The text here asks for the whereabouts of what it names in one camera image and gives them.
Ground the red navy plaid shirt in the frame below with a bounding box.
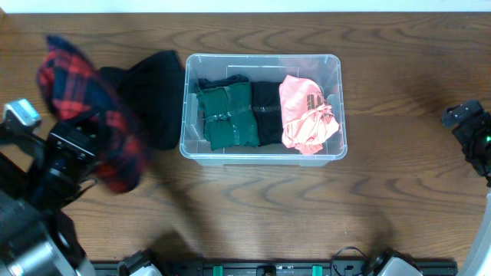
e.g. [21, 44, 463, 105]
[36, 35, 150, 193]

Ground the black shirt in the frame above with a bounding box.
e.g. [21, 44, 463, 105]
[99, 51, 185, 150]

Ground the dark navy garment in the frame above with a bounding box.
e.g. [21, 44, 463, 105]
[198, 74, 249, 90]

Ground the dark green garment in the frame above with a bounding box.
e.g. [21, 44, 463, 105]
[196, 81, 260, 150]

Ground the pink t-shirt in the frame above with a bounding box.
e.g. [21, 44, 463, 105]
[279, 75, 340, 155]

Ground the black garment with tape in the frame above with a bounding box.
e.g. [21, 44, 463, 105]
[252, 81, 283, 146]

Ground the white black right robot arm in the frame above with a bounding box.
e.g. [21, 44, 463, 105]
[361, 100, 490, 276]

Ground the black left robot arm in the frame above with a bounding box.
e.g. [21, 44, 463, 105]
[1, 119, 106, 276]

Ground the clear plastic storage container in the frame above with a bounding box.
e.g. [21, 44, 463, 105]
[180, 54, 348, 166]

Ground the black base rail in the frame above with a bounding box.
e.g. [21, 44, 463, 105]
[94, 259, 458, 276]

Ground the black right camera cable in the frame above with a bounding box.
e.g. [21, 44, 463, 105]
[331, 245, 369, 276]

